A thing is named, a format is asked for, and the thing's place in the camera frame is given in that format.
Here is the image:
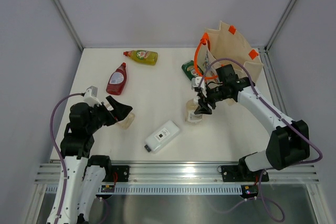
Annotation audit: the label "amber liquid bottle white cap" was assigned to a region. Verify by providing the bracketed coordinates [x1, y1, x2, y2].
[185, 98, 203, 124]

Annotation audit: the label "yellow dish soap bottle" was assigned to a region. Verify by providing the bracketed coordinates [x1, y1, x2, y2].
[123, 50, 159, 66]

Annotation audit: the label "green dish soap bottle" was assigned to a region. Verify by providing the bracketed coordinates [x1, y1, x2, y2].
[181, 60, 198, 81]

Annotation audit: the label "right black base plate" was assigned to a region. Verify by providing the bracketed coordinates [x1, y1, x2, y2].
[219, 165, 261, 183]

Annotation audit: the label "aluminium frame post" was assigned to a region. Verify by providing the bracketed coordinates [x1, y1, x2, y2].
[264, 0, 298, 52]
[51, 0, 85, 52]

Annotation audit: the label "white rectangular bottle black cap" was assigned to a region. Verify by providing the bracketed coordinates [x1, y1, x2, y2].
[144, 120, 181, 153]

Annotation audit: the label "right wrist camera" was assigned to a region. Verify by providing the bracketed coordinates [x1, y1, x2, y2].
[191, 77, 203, 92]

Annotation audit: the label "beige canvas bag orange handles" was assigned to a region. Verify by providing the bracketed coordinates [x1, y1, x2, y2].
[194, 20, 264, 106]

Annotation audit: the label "clear pale soap bottle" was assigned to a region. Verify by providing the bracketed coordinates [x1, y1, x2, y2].
[116, 111, 135, 130]

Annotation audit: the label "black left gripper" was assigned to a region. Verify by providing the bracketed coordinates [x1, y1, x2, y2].
[86, 95, 132, 133]

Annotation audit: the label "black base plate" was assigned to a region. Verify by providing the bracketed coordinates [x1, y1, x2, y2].
[103, 165, 130, 183]
[219, 165, 261, 183]

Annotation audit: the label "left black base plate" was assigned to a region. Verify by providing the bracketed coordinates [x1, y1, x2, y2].
[103, 165, 130, 183]

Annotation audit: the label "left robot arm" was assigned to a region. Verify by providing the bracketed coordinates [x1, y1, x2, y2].
[47, 96, 133, 223]

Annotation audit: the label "white slotted cable duct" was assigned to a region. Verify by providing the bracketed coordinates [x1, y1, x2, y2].
[45, 185, 244, 196]

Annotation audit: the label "red dish soap bottle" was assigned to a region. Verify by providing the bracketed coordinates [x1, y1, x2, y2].
[106, 62, 127, 95]

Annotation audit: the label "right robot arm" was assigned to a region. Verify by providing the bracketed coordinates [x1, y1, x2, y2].
[192, 65, 310, 180]

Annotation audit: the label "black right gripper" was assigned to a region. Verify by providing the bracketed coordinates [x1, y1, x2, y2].
[194, 84, 228, 115]

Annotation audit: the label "aluminium mounting rail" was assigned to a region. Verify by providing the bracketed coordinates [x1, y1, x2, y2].
[34, 162, 320, 185]

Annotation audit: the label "left aluminium frame post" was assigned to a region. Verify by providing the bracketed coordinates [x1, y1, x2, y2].
[51, 0, 85, 52]

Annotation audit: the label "right aluminium frame post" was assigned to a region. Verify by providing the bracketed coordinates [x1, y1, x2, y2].
[264, 0, 298, 52]

